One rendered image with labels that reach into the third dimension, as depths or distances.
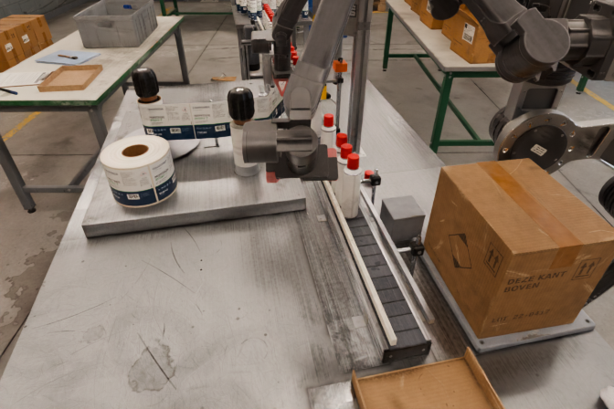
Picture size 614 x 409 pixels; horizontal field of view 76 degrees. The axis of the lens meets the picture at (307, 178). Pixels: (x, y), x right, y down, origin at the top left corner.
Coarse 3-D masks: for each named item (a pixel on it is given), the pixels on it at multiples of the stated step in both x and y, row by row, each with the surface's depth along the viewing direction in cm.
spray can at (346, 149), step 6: (342, 144) 113; (348, 144) 113; (342, 150) 112; (348, 150) 111; (342, 156) 113; (342, 162) 113; (342, 168) 114; (342, 174) 115; (342, 180) 116; (336, 186) 119; (342, 186) 117; (336, 192) 120; (336, 198) 121
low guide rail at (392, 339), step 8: (328, 184) 126; (328, 192) 124; (336, 200) 119; (336, 208) 116; (344, 224) 110; (344, 232) 109; (352, 240) 105; (352, 248) 104; (360, 256) 100; (360, 264) 98; (368, 280) 94; (368, 288) 93; (376, 296) 90; (376, 304) 88; (384, 312) 87; (384, 320) 85; (384, 328) 85; (392, 336) 82; (392, 344) 82
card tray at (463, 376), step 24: (456, 360) 86; (360, 384) 82; (384, 384) 82; (408, 384) 82; (432, 384) 82; (456, 384) 82; (480, 384) 82; (360, 408) 78; (384, 408) 78; (408, 408) 78; (432, 408) 78; (456, 408) 78; (480, 408) 78; (504, 408) 74
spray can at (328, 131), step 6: (324, 114) 129; (330, 114) 129; (324, 120) 128; (330, 120) 128; (324, 126) 130; (330, 126) 129; (324, 132) 130; (330, 132) 129; (324, 138) 131; (330, 138) 131; (330, 144) 132
